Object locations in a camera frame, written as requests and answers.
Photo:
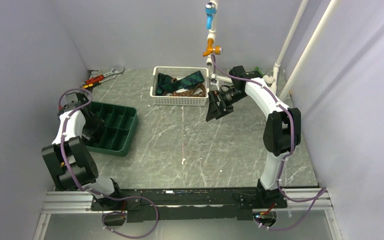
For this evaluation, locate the aluminium rail frame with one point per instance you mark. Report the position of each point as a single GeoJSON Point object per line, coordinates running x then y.
{"type": "Point", "coordinates": [305, 200]}

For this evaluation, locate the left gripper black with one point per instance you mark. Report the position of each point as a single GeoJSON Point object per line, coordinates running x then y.
{"type": "Point", "coordinates": [97, 123]}

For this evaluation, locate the white plastic basket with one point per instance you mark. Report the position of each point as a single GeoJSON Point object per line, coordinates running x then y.
{"type": "Point", "coordinates": [179, 72]}

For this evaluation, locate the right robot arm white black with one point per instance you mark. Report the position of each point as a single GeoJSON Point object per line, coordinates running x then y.
{"type": "Point", "coordinates": [282, 132]}

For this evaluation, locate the white pvc pipe frame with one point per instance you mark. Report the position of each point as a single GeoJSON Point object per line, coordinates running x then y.
{"type": "Point", "coordinates": [266, 33]}

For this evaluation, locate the green compartment tray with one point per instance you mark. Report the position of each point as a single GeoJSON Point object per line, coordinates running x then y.
{"type": "Point", "coordinates": [119, 128]}

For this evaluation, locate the green striped tie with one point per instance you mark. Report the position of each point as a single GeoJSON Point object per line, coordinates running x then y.
{"type": "Point", "coordinates": [168, 84]}

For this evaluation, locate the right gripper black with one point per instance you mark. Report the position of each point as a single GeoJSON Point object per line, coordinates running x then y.
{"type": "Point", "coordinates": [214, 110]}

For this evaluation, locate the blue valve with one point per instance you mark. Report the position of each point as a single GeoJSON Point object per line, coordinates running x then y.
{"type": "Point", "coordinates": [210, 11]}

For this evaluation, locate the red handled adjustable wrench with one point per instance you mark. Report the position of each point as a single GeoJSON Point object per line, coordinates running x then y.
{"type": "Point", "coordinates": [99, 79]}

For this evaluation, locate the brown patterned tie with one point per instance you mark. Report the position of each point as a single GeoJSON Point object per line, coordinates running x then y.
{"type": "Point", "coordinates": [199, 91]}

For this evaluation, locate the orange valve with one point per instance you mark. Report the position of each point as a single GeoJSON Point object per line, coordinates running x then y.
{"type": "Point", "coordinates": [211, 48]}

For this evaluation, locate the green valve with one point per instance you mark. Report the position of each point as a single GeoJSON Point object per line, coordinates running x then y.
{"type": "Point", "coordinates": [257, 69]}

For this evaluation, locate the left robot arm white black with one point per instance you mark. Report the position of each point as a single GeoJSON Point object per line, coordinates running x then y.
{"type": "Point", "coordinates": [69, 162]}

